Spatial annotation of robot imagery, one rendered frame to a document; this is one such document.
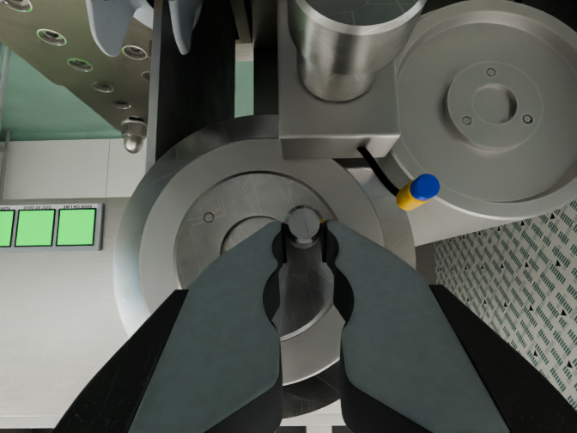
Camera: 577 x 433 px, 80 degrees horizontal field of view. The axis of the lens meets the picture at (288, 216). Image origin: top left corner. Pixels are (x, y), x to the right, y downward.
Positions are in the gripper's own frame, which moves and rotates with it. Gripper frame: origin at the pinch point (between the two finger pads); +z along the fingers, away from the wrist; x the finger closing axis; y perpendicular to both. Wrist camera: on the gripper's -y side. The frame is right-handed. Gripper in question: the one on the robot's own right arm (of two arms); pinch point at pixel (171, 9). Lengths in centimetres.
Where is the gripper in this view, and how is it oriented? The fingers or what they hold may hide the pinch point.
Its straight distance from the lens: 26.9
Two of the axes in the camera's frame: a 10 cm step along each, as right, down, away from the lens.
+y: 0.2, 9.9, -1.7
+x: 10.0, -0.2, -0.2
